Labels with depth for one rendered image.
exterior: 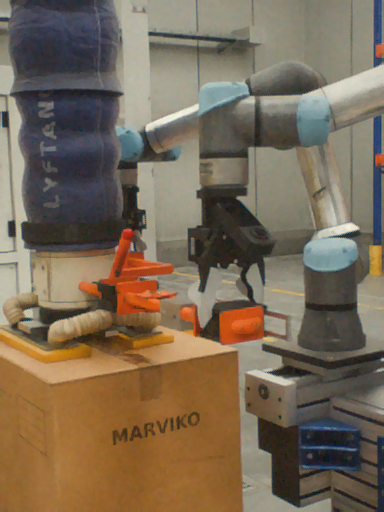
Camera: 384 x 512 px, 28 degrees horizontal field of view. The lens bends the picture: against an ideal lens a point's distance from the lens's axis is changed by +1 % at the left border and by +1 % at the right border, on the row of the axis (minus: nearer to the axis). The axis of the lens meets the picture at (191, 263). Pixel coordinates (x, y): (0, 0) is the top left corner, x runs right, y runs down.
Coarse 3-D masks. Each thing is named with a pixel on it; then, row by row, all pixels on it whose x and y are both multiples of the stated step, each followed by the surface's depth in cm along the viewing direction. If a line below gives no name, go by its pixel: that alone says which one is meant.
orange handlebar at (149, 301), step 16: (128, 272) 177; (144, 272) 179; (160, 272) 181; (80, 288) 158; (96, 288) 151; (128, 304) 139; (144, 304) 133; (192, 320) 120; (240, 320) 111; (256, 320) 111
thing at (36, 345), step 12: (0, 336) 169; (12, 336) 165; (24, 336) 162; (36, 336) 161; (24, 348) 156; (36, 348) 152; (48, 348) 149; (60, 348) 150; (72, 348) 151; (84, 348) 151; (48, 360) 147; (60, 360) 148
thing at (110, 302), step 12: (132, 276) 150; (108, 288) 141; (120, 288) 140; (132, 288) 141; (144, 288) 142; (156, 288) 144; (108, 300) 143; (120, 300) 140; (120, 312) 140; (132, 312) 142
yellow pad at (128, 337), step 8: (120, 328) 167; (128, 328) 166; (104, 336) 168; (112, 336) 164; (120, 336) 161; (128, 336) 160; (136, 336) 159; (144, 336) 160; (152, 336) 159; (160, 336) 160; (168, 336) 160; (120, 344) 161; (128, 344) 158; (136, 344) 156; (144, 344) 157; (152, 344) 158; (160, 344) 159
